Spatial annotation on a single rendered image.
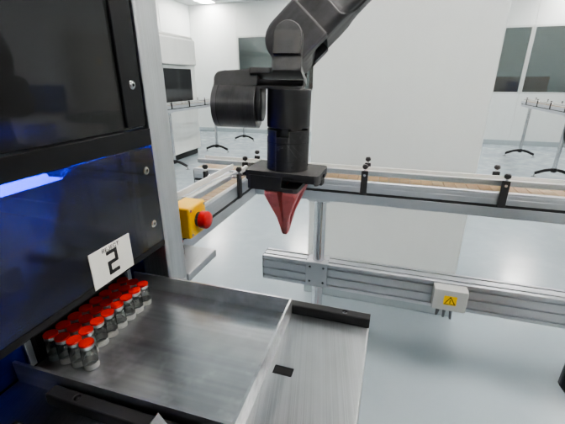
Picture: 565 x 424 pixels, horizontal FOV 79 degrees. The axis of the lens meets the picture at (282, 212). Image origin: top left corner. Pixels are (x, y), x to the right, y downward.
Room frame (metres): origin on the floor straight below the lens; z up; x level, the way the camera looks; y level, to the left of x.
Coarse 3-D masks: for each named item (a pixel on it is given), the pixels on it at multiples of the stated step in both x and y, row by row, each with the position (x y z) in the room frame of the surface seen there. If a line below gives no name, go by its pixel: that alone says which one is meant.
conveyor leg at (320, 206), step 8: (312, 200) 1.32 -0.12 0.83; (320, 200) 1.31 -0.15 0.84; (320, 208) 1.33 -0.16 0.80; (320, 216) 1.33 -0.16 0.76; (320, 224) 1.33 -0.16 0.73; (320, 232) 1.33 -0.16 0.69; (320, 240) 1.33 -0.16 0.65; (320, 248) 1.33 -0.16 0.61; (320, 256) 1.33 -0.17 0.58; (312, 288) 1.34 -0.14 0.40; (320, 288) 1.33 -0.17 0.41; (312, 296) 1.34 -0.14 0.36; (320, 296) 1.33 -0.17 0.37; (320, 304) 1.33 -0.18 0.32
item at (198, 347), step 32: (160, 288) 0.61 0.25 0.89; (192, 288) 0.59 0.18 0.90; (224, 288) 0.57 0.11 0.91; (160, 320) 0.51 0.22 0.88; (192, 320) 0.51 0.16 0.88; (224, 320) 0.51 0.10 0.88; (256, 320) 0.51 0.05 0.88; (288, 320) 0.51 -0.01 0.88; (128, 352) 0.43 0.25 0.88; (160, 352) 0.43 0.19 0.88; (192, 352) 0.43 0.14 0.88; (224, 352) 0.43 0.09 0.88; (256, 352) 0.43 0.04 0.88; (32, 384) 0.37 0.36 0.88; (64, 384) 0.35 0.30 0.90; (96, 384) 0.34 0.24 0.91; (128, 384) 0.37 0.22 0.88; (160, 384) 0.37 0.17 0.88; (192, 384) 0.37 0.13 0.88; (224, 384) 0.37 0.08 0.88; (256, 384) 0.36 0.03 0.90; (192, 416) 0.30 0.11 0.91; (224, 416) 0.32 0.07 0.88
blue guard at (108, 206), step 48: (0, 192) 0.36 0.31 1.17; (48, 192) 0.41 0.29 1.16; (96, 192) 0.48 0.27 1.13; (144, 192) 0.58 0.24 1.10; (0, 240) 0.35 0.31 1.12; (48, 240) 0.40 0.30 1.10; (96, 240) 0.46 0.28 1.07; (144, 240) 0.56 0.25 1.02; (0, 288) 0.33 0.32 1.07; (48, 288) 0.38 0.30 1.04; (0, 336) 0.32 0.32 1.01
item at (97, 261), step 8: (120, 240) 0.51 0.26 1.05; (128, 240) 0.52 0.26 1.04; (104, 248) 0.47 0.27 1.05; (112, 248) 0.49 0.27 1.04; (120, 248) 0.50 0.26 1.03; (128, 248) 0.52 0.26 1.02; (88, 256) 0.45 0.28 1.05; (96, 256) 0.46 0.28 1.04; (104, 256) 0.47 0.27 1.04; (112, 256) 0.48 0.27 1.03; (120, 256) 0.50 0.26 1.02; (128, 256) 0.52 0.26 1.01; (96, 264) 0.45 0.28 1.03; (104, 264) 0.47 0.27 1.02; (112, 264) 0.48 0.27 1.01; (120, 264) 0.50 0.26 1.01; (128, 264) 0.51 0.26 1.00; (96, 272) 0.45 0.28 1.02; (104, 272) 0.46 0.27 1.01; (120, 272) 0.49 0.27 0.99; (96, 280) 0.45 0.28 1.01; (104, 280) 0.46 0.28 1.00; (96, 288) 0.45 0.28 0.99
